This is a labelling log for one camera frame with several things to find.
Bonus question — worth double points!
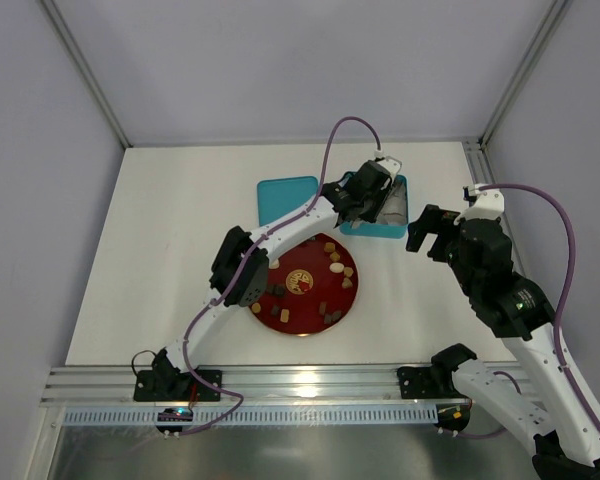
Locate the metal serving tongs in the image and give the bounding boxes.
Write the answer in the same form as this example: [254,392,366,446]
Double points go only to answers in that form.
[371,175,408,227]

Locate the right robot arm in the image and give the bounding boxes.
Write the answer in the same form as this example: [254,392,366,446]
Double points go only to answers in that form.
[406,205,600,479]

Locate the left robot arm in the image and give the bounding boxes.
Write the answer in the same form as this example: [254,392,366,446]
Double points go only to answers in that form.
[133,156,401,402]

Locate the white oval swirl chocolate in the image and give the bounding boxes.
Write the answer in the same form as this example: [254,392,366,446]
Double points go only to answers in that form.
[329,262,344,273]

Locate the teal tin box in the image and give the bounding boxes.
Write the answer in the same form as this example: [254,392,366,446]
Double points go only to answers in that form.
[339,176,409,239]

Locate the teal tin lid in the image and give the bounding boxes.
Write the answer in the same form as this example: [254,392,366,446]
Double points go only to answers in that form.
[256,176,319,226]

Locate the red round plate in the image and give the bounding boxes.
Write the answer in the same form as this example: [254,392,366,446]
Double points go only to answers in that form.
[249,233,359,336]

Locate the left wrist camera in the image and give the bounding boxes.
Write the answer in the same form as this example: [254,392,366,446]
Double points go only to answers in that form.
[375,156,402,177]

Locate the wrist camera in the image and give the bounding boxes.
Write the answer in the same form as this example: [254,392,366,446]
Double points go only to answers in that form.
[375,156,402,177]
[456,184,505,223]

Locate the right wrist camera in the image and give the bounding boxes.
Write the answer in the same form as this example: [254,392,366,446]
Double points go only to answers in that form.
[456,184,505,223]

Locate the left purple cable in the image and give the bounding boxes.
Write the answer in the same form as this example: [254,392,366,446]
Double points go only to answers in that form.
[177,116,384,441]

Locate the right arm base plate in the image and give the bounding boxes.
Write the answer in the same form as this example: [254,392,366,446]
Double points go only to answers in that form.
[396,366,441,400]

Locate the aluminium rail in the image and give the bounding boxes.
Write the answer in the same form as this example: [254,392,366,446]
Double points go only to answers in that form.
[42,362,536,404]

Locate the slotted cable duct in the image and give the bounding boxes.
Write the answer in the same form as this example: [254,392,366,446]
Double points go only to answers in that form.
[62,403,438,427]

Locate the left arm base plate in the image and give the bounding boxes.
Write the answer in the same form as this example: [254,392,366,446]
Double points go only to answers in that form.
[133,368,224,402]

